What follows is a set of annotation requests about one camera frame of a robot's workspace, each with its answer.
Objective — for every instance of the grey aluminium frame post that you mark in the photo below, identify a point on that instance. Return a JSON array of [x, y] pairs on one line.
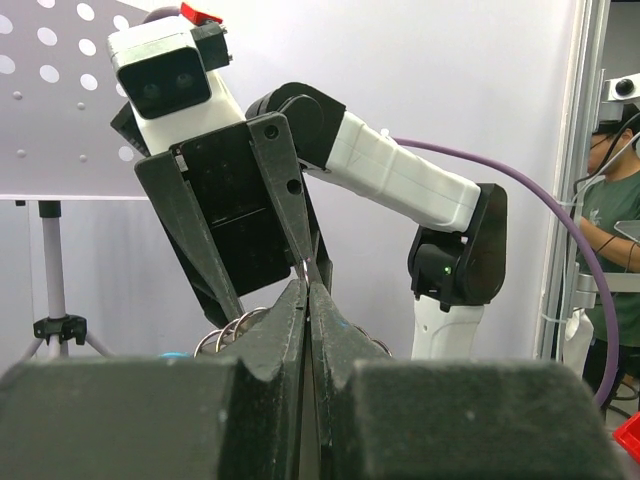
[[580, 110]]

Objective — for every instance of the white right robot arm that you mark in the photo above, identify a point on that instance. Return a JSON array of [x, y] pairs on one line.
[[457, 259]]

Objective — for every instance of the person in green shirt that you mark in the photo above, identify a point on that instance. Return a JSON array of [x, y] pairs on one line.
[[615, 198]]

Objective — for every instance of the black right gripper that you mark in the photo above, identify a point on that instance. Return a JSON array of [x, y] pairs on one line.
[[236, 229]]

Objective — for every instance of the lilac music stand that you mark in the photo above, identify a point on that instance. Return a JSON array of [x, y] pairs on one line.
[[58, 94]]

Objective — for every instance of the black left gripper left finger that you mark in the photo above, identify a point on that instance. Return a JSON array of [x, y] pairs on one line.
[[262, 431]]

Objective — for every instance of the red plastic bin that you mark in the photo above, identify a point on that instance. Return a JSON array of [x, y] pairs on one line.
[[628, 436]]

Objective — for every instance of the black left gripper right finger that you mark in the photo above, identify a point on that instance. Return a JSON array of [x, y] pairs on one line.
[[353, 420]]

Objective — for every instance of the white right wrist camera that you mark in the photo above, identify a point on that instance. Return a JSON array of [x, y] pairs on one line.
[[168, 67]]

